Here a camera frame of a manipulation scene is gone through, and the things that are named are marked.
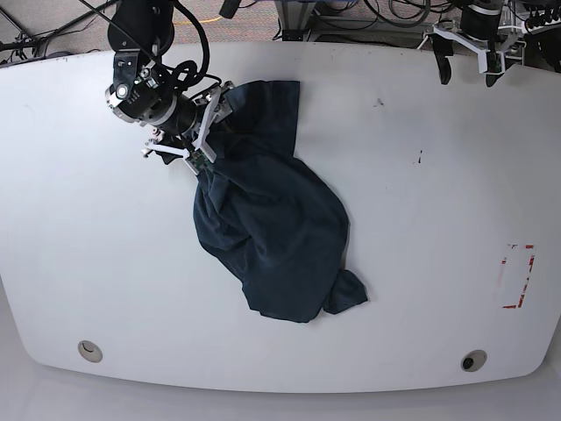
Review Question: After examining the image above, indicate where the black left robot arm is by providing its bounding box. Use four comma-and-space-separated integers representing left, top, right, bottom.
428, 1, 525, 87

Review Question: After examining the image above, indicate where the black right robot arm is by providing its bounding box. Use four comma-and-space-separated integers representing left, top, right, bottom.
105, 1, 233, 173

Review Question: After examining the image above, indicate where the white power strip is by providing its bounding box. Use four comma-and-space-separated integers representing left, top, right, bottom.
522, 8, 560, 33

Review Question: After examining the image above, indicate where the right table cable grommet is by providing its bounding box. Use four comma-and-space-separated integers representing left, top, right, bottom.
460, 350, 487, 373

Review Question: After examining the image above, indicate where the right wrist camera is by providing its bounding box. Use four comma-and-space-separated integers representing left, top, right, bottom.
183, 150, 213, 175

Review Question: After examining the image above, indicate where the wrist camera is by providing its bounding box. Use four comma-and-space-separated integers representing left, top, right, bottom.
183, 150, 213, 175
487, 52, 505, 75

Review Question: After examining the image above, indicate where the left table cable grommet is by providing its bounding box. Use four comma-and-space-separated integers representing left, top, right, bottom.
77, 340, 103, 363

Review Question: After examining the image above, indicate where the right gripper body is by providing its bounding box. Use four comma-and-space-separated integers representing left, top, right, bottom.
141, 81, 232, 162

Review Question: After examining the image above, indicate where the dark blue T-shirt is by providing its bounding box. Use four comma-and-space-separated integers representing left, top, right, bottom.
193, 81, 368, 323

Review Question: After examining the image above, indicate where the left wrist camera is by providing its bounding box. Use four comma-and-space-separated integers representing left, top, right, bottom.
487, 52, 505, 75

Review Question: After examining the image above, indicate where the black tripod stand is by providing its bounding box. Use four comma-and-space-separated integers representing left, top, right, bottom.
1, 1, 110, 59

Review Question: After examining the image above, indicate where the table cable grommet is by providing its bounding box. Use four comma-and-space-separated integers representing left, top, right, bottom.
460, 350, 487, 373
77, 340, 103, 363

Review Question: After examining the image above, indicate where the aluminium frame post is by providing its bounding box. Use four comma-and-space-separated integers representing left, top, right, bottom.
273, 1, 316, 41

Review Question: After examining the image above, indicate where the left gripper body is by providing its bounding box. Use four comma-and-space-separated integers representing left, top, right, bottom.
429, 24, 526, 73

